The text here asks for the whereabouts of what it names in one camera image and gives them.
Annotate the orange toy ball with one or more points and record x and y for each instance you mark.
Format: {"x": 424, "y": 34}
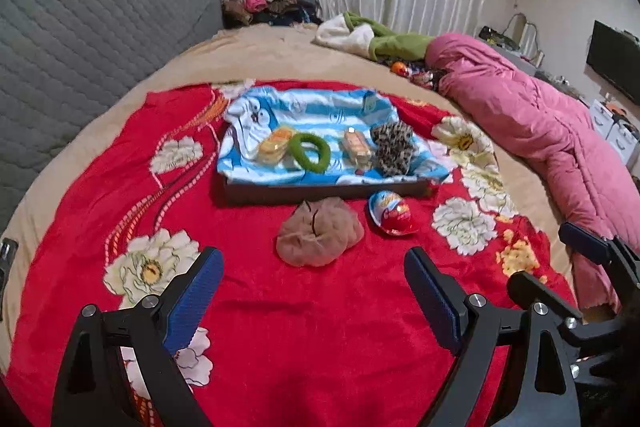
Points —
{"x": 399, "y": 68}

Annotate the black device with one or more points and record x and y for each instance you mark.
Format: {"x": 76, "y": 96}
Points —
{"x": 7, "y": 252}

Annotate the grey dresser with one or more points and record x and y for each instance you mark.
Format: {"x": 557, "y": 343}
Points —
{"x": 555, "y": 77}

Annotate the leopard print scrunchie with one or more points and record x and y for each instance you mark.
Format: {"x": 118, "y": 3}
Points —
{"x": 392, "y": 147}

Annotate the chocolate egg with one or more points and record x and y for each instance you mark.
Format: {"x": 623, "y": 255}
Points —
{"x": 392, "y": 212}

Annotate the green hair scrunchie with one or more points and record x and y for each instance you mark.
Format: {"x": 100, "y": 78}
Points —
{"x": 300, "y": 139}

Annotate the blue cartoon cloth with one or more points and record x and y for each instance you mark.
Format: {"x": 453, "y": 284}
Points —
{"x": 310, "y": 107}

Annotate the red floral blanket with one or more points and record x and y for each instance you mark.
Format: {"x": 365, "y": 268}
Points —
{"x": 300, "y": 332}

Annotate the grey quilted headboard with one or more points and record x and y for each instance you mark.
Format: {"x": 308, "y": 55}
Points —
{"x": 100, "y": 32}

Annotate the pink duvet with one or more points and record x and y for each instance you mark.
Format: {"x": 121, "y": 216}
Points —
{"x": 525, "y": 117}

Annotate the beige mesh scrunchie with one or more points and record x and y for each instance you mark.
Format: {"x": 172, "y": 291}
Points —
{"x": 320, "y": 232}

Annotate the green and white blanket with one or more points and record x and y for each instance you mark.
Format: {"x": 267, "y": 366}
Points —
{"x": 400, "y": 44}

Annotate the vanity mirror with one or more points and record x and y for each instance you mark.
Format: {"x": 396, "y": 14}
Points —
{"x": 525, "y": 37}

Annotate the white drawer unit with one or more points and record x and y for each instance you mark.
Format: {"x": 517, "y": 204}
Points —
{"x": 612, "y": 132}

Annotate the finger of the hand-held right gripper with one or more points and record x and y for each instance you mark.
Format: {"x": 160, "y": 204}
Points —
{"x": 582, "y": 239}
{"x": 545, "y": 289}

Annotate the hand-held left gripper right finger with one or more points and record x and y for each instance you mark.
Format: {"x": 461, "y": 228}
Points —
{"x": 432, "y": 302}

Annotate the black television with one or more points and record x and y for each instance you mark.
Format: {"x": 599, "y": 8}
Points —
{"x": 612, "y": 57}

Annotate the brown tray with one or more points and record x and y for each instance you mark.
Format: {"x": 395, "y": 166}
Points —
{"x": 300, "y": 194}

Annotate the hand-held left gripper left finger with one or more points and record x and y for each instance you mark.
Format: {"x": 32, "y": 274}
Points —
{"x": 197, "y": 297}

